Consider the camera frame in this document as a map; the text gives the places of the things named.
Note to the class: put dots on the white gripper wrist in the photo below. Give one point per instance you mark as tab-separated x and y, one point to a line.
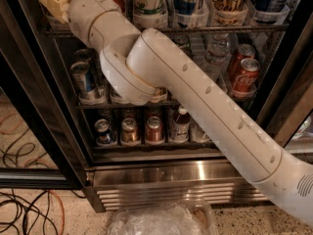
85	13

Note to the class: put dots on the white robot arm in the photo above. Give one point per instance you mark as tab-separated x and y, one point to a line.
136	63

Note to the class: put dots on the white green can top shelf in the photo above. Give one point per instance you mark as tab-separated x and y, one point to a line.
149	13

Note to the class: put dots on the blue silver can middle shelf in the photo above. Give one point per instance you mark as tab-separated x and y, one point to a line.
84	80

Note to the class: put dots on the blue silver can shelf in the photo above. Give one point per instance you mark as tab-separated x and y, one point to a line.
84	80
188	14

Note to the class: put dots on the blue silver can top shelf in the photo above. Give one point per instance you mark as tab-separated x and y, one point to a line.
188	14

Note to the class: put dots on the blue Pepsi can bottom shelf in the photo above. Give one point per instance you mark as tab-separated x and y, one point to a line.
104	133

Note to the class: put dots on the gold can bottom shelf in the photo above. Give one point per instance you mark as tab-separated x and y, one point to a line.
129	130

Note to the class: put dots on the glass fridge door left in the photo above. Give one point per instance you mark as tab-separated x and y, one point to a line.
30	158

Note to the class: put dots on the gold black can top shelf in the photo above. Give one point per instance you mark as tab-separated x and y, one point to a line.
227	12

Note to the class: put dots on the copper red can bottom shelf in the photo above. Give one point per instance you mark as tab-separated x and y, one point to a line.
154	130

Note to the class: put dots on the clear water bottle middle shelf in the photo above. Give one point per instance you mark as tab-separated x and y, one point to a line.
216	51

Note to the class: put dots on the clear water bottle shelf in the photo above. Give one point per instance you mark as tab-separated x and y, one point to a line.
216	51
197	134

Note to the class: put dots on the brown juice bottle white cap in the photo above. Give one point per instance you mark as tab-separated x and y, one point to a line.
179	126

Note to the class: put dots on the clear water bottle bottom shelf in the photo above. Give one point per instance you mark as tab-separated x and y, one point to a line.
197	134

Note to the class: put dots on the red Coca-Cola can rear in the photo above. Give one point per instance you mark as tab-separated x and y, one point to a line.
241	52

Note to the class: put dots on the red Coca-Cola can front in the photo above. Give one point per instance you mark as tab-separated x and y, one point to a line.
245	75

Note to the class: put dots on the clear plastic bag bin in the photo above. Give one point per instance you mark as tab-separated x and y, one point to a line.
184	217

